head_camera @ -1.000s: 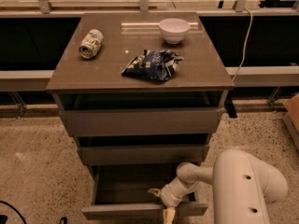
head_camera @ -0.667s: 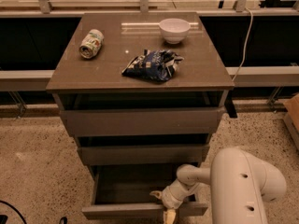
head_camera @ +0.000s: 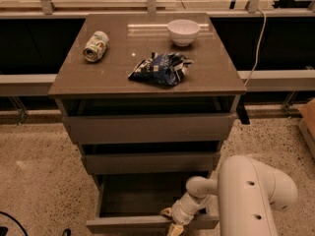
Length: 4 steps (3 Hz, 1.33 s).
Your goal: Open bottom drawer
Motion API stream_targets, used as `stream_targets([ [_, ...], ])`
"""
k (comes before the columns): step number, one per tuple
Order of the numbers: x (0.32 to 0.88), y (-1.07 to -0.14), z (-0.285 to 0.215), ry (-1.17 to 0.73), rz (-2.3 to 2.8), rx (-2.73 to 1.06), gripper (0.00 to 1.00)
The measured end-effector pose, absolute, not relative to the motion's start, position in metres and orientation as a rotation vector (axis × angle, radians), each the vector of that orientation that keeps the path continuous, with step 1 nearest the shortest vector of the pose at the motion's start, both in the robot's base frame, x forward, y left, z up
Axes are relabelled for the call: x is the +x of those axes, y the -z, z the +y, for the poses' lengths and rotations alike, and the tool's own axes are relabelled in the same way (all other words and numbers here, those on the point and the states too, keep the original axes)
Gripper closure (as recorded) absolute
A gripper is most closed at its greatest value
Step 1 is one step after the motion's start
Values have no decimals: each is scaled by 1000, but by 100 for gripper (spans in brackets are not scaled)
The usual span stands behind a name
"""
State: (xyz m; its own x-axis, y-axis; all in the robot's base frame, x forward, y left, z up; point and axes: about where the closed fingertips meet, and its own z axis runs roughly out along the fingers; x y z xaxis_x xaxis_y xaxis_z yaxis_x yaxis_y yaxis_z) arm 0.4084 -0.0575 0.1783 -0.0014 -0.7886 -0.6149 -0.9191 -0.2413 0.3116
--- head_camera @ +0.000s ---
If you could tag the white bowl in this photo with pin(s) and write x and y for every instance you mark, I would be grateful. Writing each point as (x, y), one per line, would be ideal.
(183, 32)

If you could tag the grey middle drawer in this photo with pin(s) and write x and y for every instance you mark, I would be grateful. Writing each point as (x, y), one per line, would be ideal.
(157, 162)

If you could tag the grey drawer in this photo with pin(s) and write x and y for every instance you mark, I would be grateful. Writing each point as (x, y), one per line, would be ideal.
(132, 202)
(157, 162)
(91, 130)

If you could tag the grey bottom drawer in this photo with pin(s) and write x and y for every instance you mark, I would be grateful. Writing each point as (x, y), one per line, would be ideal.
(132, 202)

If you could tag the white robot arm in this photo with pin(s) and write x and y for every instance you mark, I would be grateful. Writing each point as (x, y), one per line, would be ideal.
(248, 192)

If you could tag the wooden box right edge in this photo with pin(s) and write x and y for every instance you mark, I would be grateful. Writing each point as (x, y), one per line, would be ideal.
(307, 124)

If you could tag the grey top drawer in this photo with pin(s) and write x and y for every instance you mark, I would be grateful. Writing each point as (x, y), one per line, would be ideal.
(91, 130)

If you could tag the metal railing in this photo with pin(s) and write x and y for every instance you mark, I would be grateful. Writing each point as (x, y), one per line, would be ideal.
(151, 4)

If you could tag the crushed green white can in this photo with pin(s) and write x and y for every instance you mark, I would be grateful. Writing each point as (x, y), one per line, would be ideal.
(96, 46)

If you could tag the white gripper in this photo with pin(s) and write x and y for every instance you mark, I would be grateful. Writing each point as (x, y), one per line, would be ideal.
(178, 213)

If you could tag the grey drawer cabinet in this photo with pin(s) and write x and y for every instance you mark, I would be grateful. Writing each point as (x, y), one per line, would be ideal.
(102, 88)

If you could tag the blue chip bag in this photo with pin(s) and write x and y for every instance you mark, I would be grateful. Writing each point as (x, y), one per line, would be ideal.
(167, 69)

